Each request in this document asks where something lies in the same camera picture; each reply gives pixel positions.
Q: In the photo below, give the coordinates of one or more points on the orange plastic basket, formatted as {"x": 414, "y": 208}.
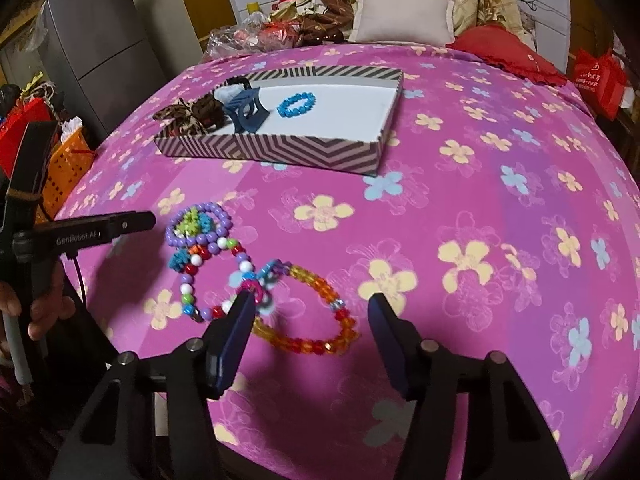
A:
{"x": 65, "y": 160}

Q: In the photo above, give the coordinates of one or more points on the brown patterned blanket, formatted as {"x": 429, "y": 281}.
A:
{"x": 325, "y": 15}

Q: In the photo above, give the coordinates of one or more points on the blue flower bead charm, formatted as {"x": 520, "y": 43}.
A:
{"x": 180, "y": 259}

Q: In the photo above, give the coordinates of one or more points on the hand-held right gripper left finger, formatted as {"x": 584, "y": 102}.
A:
{"x": 230, "y": 350}

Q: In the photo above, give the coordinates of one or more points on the leopard print scrunchie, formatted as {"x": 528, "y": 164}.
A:
{"x": 175, "y": 112}

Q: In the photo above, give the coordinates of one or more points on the yellow capped plastic bottle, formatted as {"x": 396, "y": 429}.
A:
{"x": 253, "y": 10}

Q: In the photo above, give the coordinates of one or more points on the clear plastic bags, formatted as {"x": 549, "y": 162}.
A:
{"x": 235, "y": 40}

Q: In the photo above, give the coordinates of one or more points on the grey refrigerator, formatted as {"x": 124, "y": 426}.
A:
{"x": 110, "y": 35}

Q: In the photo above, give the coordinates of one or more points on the blue hair claw clip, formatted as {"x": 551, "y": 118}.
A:
{"x": 245, "y": 110}

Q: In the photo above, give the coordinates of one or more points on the brown scrunchie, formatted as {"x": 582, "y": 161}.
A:
{"x": 210, "y": 110}

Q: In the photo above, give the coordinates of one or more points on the red plush toy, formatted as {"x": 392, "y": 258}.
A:
{"x": 287, "y": 1}

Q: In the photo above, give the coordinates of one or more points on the red shopping bag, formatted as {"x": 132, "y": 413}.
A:
{"x": 597, "y": 85}

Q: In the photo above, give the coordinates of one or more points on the white pillow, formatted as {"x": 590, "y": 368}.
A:
{"x": 400, "y": 15}

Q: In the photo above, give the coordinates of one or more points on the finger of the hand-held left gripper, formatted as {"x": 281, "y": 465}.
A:
{"x": 115, "y": 227}

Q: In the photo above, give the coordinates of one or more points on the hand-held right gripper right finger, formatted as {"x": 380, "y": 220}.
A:
{"x": 395, "y": 355}

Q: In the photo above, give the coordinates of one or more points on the red ruffled pillow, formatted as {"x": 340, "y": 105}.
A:
{"x": 505, "y": 55}

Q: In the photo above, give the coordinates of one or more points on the red paper bag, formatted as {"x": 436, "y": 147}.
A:
{"x": 20, "y": 130}

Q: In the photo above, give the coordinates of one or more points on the person's left hand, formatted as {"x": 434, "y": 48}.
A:
{"x": 47, "y": 317}

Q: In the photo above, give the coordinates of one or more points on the striped cardboard box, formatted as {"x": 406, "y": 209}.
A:
{"x": 350, "y": 110}

